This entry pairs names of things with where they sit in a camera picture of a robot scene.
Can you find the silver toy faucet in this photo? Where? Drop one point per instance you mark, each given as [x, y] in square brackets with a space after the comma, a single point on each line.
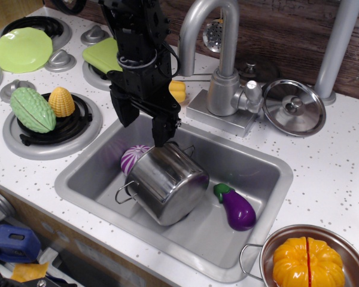
[226, 105]

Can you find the front right stove burner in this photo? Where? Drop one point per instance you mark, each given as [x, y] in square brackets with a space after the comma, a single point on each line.
[71, 134]

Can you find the yellow toy pepper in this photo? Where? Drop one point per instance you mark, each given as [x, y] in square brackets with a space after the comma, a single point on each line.
[177, 90]

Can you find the stainless steel pot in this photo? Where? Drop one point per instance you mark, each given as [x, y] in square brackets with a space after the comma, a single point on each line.
[166, 182]

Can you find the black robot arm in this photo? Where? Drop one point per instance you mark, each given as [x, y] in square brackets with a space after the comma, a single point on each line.
[140, 29]

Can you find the green toy bitter gourd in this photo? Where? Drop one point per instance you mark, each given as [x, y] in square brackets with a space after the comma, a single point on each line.
[32, 110]

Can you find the silver perforated ladle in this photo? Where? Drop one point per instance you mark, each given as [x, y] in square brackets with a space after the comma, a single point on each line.
[212, 35]

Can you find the silver sink basin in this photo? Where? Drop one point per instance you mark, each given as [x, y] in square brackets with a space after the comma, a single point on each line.
[203, 239]

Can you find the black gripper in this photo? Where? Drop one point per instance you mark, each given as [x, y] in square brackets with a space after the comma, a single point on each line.
[144, 86]

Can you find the green toy lid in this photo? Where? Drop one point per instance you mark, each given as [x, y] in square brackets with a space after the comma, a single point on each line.
[103, 56]

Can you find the purple toy eggplant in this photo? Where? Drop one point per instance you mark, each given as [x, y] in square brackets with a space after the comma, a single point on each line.
[240, 214]

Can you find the yellow toy corn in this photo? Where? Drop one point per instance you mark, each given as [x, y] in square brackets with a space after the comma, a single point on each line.
[61, 102]

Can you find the back left stove burner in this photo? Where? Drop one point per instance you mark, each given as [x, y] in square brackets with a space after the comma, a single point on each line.
[59, 31]

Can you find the back right stove burner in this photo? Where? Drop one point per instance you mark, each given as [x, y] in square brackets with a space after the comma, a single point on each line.
[95, 77]

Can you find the light green plate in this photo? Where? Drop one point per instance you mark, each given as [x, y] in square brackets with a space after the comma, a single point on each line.
[24, 50]

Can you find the purple white striped onion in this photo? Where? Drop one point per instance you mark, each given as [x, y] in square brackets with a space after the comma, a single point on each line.
[131, 156]

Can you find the blue clamp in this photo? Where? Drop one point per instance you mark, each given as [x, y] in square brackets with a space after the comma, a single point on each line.
[18, 245]

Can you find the silver stove knob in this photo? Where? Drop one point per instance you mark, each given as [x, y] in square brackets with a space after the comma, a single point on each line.
[60, 61]
[7, 90]
[94, 35]

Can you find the orange toy pumpkin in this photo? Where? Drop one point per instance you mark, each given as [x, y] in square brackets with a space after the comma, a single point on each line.
[306, 261]

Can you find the steel bowl with handle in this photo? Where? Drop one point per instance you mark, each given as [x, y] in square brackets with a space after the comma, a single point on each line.
[349, 254]

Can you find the orange cloth piece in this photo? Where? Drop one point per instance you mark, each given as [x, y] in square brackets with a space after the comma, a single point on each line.
[24, 272]

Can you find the grey vertical post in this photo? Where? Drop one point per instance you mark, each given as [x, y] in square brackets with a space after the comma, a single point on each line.
[338, 42]

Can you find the steel pot lid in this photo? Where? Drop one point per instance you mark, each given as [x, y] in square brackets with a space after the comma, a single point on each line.
[293, 107]

